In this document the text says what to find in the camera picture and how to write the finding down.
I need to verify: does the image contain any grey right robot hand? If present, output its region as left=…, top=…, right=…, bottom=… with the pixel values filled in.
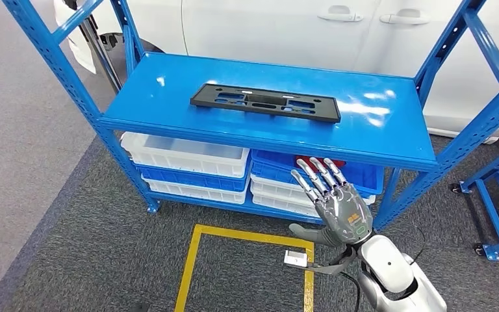
left=288, top=157, right=374, bottom=248

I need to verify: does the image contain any black plastic plate part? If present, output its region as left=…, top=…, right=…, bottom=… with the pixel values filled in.
left=190, top=83, right=342, bottom=124

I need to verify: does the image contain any blue metal shelf rack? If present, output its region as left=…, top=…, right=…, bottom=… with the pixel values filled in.
left=1, top=0, right=499, bottom=233

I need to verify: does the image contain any red object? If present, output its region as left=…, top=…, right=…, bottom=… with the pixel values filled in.
left=294, top=155, right=346, bottom=169

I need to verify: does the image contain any blue plastic bin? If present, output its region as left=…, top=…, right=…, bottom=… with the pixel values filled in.
left=135, top=161, right=250, bottom=193
left=250, top=149, right=385, bottom=197

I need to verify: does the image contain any yellow tape square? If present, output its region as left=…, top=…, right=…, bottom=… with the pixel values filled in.
left=173, top=224, right=315, bottom=312

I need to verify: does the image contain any blue wheeled rack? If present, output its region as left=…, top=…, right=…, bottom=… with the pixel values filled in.
left=449, top=137, right=499, bottom=262

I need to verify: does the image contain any clear white plastic bin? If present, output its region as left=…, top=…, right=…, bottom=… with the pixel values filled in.
left=120, top=131, right=250, bottom=179

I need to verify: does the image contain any white car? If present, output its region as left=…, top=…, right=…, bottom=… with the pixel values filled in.
left=53, top=0, right=499, bottom=145

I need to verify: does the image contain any grey metal stand pole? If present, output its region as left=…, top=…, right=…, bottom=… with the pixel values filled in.
left=75, top=4, right=123, bottom=94

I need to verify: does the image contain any black cable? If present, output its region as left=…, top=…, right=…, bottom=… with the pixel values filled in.
left=339, top=271, right=363, bottom=312

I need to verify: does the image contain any white car door handle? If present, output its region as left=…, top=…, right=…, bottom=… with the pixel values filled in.
left=379, top=8, right=430, bottom=26
left=316, top=5, right=365, bottom=23

